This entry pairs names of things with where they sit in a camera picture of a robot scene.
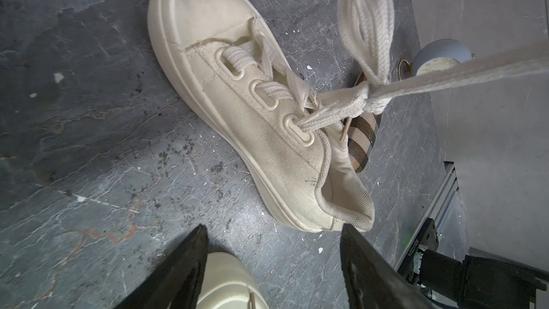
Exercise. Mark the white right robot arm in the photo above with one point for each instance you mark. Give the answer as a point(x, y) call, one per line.
point(479, 282)

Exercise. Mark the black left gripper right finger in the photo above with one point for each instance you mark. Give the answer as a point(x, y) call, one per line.
point(370, 281)

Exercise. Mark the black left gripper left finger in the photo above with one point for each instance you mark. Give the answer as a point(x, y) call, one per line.
point(177, 280)

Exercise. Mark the cream sneaker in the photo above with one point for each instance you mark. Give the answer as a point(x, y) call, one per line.
point(228, 284)
point(225, 63)

